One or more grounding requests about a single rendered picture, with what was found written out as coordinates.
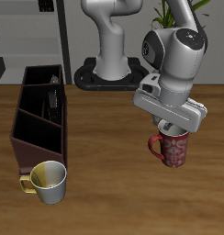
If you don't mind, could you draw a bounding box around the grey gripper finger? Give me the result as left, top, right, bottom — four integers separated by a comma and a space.
151, 114, 162, 127
163, 120, 174, 130

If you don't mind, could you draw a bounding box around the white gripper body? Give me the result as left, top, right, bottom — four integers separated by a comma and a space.
132, 89, 208, 134

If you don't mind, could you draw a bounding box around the red patterned mug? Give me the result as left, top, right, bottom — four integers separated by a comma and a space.
148, 118, 190, 169

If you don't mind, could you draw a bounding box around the black book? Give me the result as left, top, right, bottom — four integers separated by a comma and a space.
47, 89, 61, 122

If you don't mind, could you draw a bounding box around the dark brown desk caddy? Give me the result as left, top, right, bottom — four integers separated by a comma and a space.
9, 63, 69, 177

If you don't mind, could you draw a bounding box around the yellow and white mug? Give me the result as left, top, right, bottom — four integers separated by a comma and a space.
19, 160, 68, 206

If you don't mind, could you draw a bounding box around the green pot plant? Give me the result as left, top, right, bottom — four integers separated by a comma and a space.
151, 0, 212, 30

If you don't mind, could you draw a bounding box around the flat black base plate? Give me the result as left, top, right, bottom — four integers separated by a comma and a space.
73, 57, 151, 92

